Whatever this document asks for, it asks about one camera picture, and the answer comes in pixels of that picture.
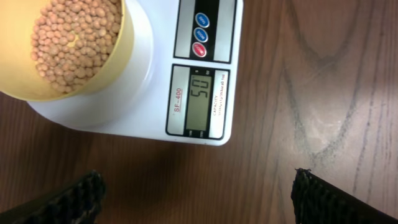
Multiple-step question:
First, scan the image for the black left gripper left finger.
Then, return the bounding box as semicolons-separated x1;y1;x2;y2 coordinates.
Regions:
1;170;106;224

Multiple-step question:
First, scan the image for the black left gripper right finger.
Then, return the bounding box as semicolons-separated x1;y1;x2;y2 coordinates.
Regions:
290;168;397;224

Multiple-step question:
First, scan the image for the yellow plastic bowl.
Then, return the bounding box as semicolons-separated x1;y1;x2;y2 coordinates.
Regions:
1;0;134;101

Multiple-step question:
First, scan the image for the white digital kitchen scale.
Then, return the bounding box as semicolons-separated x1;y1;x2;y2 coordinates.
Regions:
30;0;244;146

